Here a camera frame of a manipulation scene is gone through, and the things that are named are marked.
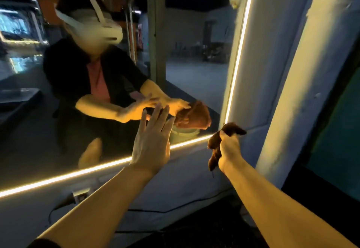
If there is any person's right forearm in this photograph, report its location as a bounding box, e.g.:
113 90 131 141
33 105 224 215
222 158 357 248

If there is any person's left hand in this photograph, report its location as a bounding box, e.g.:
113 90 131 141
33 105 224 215
129 106 177 176

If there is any small wall plug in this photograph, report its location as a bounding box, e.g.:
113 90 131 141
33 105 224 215
70 187 95 203

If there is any dark brown cleaning cloth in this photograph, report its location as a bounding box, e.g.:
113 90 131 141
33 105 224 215
207 122 248 172

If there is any large wall mirror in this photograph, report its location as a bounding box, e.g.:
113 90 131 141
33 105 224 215
0 0 258 200

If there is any person's left forearm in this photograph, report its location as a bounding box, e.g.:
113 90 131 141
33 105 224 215
36 165 155 248

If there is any person's right hand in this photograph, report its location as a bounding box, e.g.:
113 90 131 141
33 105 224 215
217 130 245 174

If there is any white round pillar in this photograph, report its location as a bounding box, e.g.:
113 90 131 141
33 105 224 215
242 0 360 228

